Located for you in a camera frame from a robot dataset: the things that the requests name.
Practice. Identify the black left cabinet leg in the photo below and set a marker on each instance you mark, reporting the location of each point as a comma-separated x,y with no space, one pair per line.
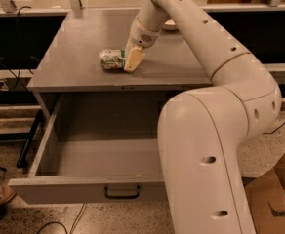
21,163

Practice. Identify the brown shoe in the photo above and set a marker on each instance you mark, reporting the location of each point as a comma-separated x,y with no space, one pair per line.
1,195

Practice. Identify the white paper bowl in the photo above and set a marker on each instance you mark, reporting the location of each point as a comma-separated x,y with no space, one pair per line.
170,25

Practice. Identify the black drawer handle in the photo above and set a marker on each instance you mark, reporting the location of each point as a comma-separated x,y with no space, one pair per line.
122,193

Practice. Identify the open grey top drawer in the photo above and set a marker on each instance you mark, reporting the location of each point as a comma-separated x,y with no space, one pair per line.
94,140

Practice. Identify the grey cabinet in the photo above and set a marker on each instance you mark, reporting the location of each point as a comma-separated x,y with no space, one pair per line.
71,63

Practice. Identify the brown cardboard box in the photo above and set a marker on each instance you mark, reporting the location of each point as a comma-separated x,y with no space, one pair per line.
266,198

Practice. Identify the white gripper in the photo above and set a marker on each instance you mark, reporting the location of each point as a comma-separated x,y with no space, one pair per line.
142,34

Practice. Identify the green white 7up can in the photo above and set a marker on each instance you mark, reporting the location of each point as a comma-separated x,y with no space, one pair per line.
112,58

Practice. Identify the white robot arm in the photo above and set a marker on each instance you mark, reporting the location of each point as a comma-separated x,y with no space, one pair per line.
200,130

